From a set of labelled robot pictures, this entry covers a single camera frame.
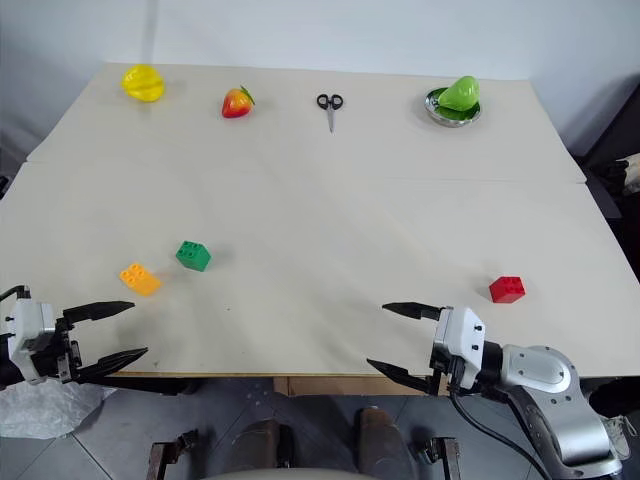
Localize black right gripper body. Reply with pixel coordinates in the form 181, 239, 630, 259
429, 344, 465, 397

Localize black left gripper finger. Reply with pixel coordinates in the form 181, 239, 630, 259
62, 300, 136, 331
74, 347, 150, 384

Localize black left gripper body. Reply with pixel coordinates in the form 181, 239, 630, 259
22, 318, 84, 385

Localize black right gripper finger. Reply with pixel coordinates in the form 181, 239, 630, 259
381, 301, 446, 323
365, 357, 442, 397

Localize orange toy brick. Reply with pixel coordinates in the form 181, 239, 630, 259
118, 262, 163, 298

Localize white plastic bag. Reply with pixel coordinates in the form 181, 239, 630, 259
0, 380, 117, 441

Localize red toy brick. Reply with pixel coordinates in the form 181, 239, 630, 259
488, 275, 528, 305

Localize green toy brick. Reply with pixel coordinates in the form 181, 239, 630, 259
175, 240, 213, 273

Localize white shoe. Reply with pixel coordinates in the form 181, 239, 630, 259
602, 413, 635, 462

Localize round metal bowl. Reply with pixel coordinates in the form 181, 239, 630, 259
424, 87, 484, 126

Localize green toy pear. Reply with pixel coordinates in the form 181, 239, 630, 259
437, 75, 482, 111

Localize yellow toy starfruit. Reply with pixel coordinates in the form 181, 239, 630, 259
120, 64, 167, 104

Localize red toy strawberry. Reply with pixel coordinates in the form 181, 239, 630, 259
221, 85, 256, 120

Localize black chair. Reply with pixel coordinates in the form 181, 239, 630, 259
563, 73, 640, 221

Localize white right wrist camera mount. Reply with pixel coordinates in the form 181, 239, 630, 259
431, 305, 487, 391

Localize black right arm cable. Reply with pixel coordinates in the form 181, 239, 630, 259
448, 385, 554, 480

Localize rusty metal bracket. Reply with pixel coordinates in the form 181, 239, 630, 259
418, 436, 462, 480
148, 429, 200, 480

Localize black handled scissors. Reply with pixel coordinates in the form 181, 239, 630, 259
315, 92, 346, 134

